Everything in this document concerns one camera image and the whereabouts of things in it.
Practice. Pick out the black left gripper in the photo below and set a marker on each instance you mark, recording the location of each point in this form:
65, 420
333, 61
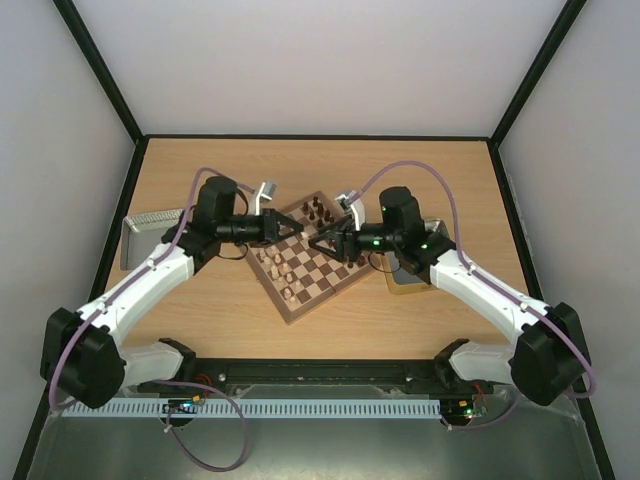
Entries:
270, 220

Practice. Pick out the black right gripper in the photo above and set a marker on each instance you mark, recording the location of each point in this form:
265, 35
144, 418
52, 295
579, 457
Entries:
345, 243

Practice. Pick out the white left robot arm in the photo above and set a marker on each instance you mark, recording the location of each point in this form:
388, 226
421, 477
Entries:
83, 358

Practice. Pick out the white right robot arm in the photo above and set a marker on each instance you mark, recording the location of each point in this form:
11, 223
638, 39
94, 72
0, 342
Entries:
543, 359

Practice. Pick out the dark chess piece row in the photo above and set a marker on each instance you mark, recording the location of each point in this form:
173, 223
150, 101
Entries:
319, 216

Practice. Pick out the wooden chess board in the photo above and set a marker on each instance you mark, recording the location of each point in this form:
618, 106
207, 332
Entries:
318, 277

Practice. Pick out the cream piece row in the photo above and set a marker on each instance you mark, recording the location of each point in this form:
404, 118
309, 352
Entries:
279, 274

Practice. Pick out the silver metal tin box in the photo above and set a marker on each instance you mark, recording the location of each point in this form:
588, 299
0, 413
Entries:
398, 281

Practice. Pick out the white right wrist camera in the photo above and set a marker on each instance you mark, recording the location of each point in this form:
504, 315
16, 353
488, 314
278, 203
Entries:
352, 205

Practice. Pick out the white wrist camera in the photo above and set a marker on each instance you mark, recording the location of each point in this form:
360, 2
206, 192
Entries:
352, 205
263, 194

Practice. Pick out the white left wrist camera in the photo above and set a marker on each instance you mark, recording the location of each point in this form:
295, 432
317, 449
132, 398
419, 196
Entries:
263, 194

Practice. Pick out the black aluminium frame rail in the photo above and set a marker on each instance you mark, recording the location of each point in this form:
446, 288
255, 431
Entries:
431, 377

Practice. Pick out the light blue cable duct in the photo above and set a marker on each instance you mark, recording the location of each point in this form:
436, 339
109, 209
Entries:
263, 409

